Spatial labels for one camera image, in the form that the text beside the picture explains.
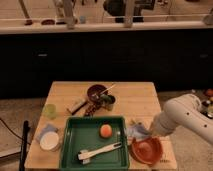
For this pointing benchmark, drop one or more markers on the grey-blue towel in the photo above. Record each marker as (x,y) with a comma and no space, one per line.
(137,131)

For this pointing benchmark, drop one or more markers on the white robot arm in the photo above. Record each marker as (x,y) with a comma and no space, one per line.
(185,111)

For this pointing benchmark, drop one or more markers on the dark brown bowl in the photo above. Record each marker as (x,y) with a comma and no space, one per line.
(94,91)

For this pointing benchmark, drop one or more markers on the red-orange bowl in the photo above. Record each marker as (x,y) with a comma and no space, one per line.
(148,151)

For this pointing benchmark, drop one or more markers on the wooden chopstick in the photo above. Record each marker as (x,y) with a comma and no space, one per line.
(113,85)

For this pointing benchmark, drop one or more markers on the dark green cup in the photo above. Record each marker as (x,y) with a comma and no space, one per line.
(109,101)

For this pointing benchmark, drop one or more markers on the brown patterned item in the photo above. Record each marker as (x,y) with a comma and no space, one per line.
(91,110)

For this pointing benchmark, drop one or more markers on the wooden block tool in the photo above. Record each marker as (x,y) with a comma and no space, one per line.
(77,106)

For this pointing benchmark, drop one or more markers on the orange fruit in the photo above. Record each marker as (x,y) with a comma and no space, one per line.
(106,131)

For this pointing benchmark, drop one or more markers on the green plastic tray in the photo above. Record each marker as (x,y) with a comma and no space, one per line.
(83,133)

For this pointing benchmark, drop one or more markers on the yellow-green cup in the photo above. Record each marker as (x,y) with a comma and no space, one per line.
(49,111)

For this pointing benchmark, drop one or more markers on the white spatula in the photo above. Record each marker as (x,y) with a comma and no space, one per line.
(107,148)

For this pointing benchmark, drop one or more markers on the white round container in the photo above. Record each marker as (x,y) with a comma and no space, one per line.
(50,141)

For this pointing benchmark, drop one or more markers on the black stand pole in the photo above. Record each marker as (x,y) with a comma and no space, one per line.
(24,143)

